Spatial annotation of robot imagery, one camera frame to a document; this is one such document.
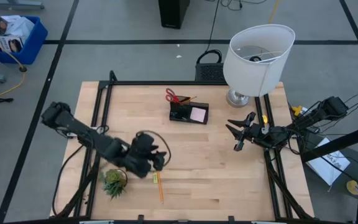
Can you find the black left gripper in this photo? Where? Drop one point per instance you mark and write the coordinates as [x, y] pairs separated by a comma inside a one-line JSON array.
[[158, 161]]

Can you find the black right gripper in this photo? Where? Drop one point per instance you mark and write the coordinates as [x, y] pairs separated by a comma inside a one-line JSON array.
[[252, 138]]

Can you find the pink sticky note pad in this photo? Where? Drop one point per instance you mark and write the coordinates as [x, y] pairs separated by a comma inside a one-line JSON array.
[[198, 114]]

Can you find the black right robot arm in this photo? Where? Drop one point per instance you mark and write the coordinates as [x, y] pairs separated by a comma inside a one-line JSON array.
[[309, 116]]

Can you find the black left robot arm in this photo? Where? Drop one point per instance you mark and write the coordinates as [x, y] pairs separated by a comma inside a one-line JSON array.
[[82, 133]]

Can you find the black mesh desk organizer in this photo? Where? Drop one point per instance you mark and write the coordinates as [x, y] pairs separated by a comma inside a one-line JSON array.
[[179, 113]]

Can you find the potted succulent plant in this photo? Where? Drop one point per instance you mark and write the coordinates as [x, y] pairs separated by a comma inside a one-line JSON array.
[[113, 182]]

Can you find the white table lamp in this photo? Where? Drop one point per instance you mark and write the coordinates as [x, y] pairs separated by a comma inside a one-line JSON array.
[[253, 71]]

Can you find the black mesh computer box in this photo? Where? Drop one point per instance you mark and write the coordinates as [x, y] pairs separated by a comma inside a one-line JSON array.
[[210, 73]]

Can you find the white printed paper sheet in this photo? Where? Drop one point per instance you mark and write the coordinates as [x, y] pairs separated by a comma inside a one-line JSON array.
[[328, 168]]

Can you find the black metal stand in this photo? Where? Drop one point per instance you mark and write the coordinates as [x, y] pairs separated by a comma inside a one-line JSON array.
[[337, 143]]

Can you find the yellow round disc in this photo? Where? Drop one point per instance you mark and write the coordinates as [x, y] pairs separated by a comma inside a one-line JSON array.
[[354, 187]]

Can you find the black computer tower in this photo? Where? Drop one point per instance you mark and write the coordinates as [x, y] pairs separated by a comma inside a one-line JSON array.
[[173, 14]]

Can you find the black floor plug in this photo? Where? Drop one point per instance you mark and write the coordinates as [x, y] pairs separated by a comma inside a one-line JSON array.
[[23, 68]]

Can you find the blue plastic bin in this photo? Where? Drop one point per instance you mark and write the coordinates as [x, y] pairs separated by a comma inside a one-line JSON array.
[[33, 46]]

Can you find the printed cardboard carton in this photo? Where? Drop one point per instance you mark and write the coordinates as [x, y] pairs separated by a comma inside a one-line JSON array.
[[9, 43]]

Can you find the white plastic bag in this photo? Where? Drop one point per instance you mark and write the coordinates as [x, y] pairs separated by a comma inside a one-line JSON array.
[[19, 26]]

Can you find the left wrist camera housing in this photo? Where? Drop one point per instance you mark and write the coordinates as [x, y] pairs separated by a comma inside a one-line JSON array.
[[141, 146]]

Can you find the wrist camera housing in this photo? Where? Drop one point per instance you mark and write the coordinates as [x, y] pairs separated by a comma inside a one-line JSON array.
[[141, 146], [269, 134]]

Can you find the right wrist camera housing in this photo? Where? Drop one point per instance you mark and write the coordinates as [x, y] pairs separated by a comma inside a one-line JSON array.
[[269, 134]]

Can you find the black aluminium table frame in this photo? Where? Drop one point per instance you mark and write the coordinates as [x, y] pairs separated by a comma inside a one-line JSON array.
[[166, 83]]

